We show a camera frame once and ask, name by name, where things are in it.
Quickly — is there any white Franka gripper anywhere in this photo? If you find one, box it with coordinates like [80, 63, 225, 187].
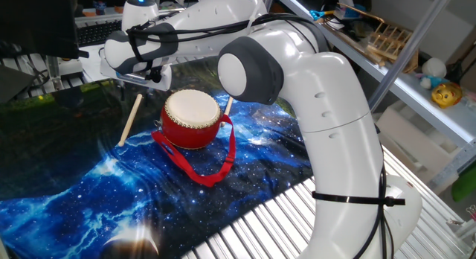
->
[99, 48, 173, 103]

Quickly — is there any black keyboard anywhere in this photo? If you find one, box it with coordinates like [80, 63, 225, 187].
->
[76, 20, 123, 48]

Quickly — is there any small blue toy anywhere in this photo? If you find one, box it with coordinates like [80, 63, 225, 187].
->
[419, 74, 449, 91]

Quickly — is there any white foam box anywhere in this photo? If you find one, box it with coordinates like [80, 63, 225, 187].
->
[375, 106, 464, 185]

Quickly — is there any slanted metal shelf post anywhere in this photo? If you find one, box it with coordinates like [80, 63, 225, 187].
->
[367, 0, 458, 111]

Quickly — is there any yellow pig toy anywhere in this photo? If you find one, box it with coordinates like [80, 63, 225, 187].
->
[431, 82, 463, 109]

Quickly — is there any wooden rack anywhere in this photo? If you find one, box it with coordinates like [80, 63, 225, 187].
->
[366, 22, 419, 74]

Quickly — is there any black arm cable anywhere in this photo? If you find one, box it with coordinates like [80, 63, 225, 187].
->
[126, 12, 395, 259]

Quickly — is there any white printed paper sheet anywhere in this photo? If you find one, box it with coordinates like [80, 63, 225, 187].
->
[80, 45, 112, 83]

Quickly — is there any black monitor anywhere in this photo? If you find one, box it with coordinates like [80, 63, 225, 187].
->
[0, 0, 90, 60]

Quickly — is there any dark flat panel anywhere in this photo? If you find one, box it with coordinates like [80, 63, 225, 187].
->
[0, 65, 36, 105]

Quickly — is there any galaxy print cloth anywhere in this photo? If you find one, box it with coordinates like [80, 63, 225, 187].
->
[0, 56, 317, 259]

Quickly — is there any red drum strap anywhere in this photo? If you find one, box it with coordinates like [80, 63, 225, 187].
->
[151, 113, 237, 188]

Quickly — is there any pale wooden drumstick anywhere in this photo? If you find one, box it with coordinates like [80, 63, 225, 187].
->
[118, 93, 144, 147]
[219, 96, 234, 128]

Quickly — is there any red drum with white head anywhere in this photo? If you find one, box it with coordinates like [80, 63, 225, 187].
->
[159, 89, 223, 150]

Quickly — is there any green object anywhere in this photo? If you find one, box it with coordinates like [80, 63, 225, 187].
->
[451, 160, 476, 202]

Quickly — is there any grey metal shelf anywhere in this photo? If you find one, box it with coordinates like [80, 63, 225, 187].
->
[274, 0, 476, 148]

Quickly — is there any white device with post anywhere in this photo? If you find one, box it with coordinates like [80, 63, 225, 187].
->
[46, 56, 85, 91]

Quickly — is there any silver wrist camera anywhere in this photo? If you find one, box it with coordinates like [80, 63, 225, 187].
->
[115, 71, 148, 84]

